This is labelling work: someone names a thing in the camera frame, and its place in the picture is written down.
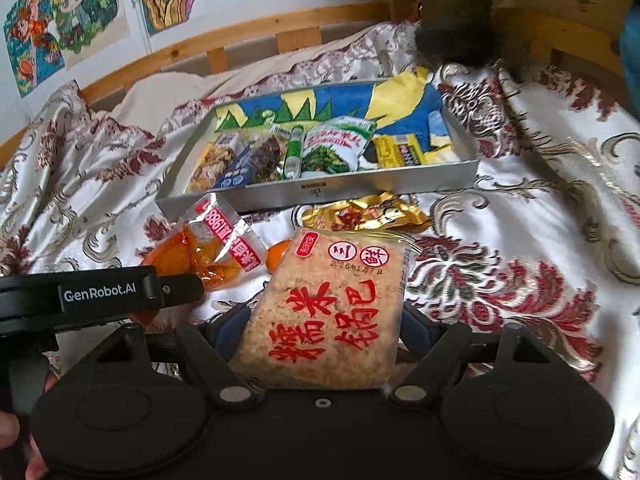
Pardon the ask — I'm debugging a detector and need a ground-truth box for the blue stick snack packet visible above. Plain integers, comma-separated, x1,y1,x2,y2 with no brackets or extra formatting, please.
215,146,272,188

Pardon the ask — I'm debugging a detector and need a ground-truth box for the rice cracker packet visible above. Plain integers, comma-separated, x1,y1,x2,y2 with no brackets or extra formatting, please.
231,229,412,389

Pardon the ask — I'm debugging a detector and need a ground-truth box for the wooden cabinet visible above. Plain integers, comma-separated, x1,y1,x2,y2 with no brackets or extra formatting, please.
491,0,631,108

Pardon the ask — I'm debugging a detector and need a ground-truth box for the orange chicken snack packet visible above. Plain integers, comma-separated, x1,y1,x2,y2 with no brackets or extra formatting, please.
142,193,267,290

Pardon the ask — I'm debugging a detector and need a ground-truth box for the brown plush toy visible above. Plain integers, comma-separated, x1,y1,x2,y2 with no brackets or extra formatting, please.
414,0,499,67

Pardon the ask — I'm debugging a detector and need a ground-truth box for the gold foil snack packet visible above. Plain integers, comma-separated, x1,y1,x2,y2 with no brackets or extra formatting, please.
302,192,432,232

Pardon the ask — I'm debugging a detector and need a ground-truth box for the orange mandarin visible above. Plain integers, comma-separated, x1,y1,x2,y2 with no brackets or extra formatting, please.
266,240,291,273

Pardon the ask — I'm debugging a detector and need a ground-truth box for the blond boy poster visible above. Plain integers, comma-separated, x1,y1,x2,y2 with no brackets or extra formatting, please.
51,0,130,70

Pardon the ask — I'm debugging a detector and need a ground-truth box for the green stick packet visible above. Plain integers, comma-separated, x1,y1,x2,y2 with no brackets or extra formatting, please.
283,126,305,180

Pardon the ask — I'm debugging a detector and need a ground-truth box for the blue cloth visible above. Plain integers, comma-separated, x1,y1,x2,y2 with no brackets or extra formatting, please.
620,2,640,116

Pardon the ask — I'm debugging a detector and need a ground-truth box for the seaweed snack packet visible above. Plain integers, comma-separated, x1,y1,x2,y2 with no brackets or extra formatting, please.
300,116,376,178

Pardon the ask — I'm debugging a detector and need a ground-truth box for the nut bar packet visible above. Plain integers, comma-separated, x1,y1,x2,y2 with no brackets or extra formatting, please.
186,131,245,193

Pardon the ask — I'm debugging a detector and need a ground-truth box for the silver tray with painted liner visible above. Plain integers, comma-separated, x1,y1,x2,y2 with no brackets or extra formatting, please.
156,72,480,220

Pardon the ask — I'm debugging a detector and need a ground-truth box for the yellow snack packet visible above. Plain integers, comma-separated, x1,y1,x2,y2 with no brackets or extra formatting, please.
372,133,437,169

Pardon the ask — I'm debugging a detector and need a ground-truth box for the beige pillow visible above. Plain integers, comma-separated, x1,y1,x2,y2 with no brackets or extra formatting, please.
105,22,371,133

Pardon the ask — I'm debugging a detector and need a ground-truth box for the wooden bed frame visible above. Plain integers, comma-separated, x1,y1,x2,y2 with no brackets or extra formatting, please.
0,0,417,166

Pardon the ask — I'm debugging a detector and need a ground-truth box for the person left hand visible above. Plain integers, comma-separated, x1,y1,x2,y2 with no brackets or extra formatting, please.
1,356,56,479

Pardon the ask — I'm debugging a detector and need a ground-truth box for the anime girl poster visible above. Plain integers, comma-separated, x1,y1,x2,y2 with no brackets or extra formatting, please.
3,0,65,98

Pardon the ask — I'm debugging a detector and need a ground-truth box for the floral satin bedspread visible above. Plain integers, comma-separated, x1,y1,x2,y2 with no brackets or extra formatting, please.
1,24,639,479

